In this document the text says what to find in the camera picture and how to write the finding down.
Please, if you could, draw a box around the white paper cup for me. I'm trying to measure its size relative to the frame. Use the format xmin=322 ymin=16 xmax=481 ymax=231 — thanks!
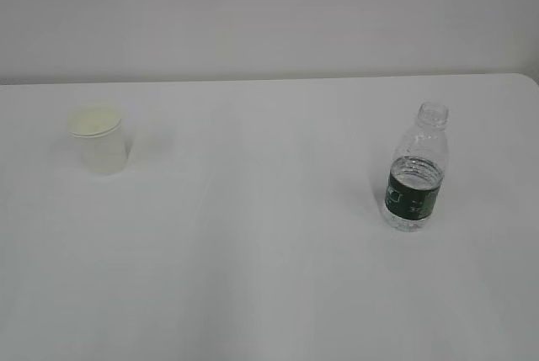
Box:
xmin=68 ymin=106 xmax=127 ymax=175

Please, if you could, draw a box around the clear water bottle green label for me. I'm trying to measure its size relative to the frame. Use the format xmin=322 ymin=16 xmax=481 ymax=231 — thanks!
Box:
xmin=382 ymin=102 xmax=449 ymax=231

